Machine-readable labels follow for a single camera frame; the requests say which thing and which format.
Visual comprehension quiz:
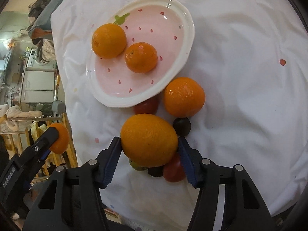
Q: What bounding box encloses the red cherry tomato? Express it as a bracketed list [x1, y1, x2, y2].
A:
[163, 153, 186, 182]
[133, 96, 160, 115]

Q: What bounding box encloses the white cabinet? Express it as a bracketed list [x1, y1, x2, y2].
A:
[20, 70, 55, 103]

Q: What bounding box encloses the large oval orange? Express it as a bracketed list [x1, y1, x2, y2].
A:
[120, 114, 178, 168]

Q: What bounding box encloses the wooden drying rack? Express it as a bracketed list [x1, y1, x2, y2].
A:
[1, 113, 78, 182]

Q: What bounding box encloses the pink strawberry ceramic plate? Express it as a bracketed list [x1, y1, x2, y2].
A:
[86, 0, 195, 108]

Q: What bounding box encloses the small orange tangerine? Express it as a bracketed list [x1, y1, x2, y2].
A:
[50, 123, 69, 154]

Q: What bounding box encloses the dark plum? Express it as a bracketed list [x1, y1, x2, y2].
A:
[147, 166, 163, 178]
[172, 117, 191, 137]

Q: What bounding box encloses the bumpy orange mandarin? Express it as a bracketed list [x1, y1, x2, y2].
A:
[124, 42, 158, 74]

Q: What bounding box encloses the white washing machine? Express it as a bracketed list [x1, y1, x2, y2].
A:
[26, 48, 56, 71]

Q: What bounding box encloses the pile of clothes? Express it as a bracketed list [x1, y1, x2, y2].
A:
[27, 0, 80, 25]

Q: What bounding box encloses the large smooth orange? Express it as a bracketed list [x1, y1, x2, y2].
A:
[91, 23, 127, 59]

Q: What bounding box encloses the grey orange cushion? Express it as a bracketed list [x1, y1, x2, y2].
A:
[28, 0, 63, 41]

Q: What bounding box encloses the green small fruit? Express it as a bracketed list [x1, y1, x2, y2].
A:
[129, 159, 147, 171]

